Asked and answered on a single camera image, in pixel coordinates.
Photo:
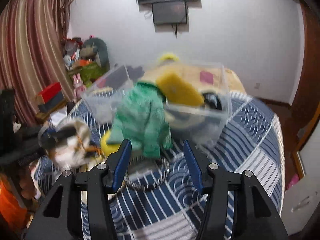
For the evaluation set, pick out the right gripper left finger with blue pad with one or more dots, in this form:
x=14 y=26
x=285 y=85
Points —
x=59 y=216

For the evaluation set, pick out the white wardrobe door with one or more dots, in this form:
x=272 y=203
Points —
x=302 y=199

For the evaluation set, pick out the pink plush rabbit toy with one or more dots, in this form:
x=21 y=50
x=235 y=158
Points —
x=79 y=87

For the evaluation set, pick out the white velvet drawstring pouch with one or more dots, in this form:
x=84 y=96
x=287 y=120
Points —
x=71 y=152

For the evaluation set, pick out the green knitted cloth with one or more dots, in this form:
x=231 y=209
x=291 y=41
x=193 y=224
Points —
x=140 y=118

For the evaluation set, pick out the yellow foam arch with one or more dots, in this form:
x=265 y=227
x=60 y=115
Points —
x=168 y=58

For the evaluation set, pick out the small black wall monitor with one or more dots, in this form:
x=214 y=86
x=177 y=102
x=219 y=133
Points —
x=165 y=13

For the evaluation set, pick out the red box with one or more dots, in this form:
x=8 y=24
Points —
x=48 y=93

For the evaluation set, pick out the blue white patterned tablecloth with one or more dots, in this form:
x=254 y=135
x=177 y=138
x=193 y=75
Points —
x=164 y=203

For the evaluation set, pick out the white wall socket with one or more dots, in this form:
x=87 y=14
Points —
x=257 y=85

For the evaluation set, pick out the yellow green sponge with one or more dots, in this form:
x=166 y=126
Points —
x=178 y=91

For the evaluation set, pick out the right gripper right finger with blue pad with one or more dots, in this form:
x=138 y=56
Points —
x=255 y=216

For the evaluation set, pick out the brown wooden door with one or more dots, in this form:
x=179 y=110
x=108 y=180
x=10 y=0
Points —
x=307 y=94

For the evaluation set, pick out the clear plastic storage box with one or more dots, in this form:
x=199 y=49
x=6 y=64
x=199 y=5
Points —
x=201 y=125

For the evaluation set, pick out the green storage box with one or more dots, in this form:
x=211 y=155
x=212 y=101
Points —
x=89 y=73

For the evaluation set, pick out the striped red beige curtain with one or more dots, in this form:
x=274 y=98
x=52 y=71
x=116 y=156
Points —
x=31 y=51

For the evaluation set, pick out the person's left hand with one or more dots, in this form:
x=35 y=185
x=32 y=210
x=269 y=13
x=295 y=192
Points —
x=27 y=185

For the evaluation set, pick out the yellow round soft ball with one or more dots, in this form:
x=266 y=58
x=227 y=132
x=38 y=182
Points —
x=106 y=148

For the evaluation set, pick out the grey plush dinosaur toy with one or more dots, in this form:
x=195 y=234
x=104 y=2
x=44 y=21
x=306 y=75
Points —
x=95 y=49

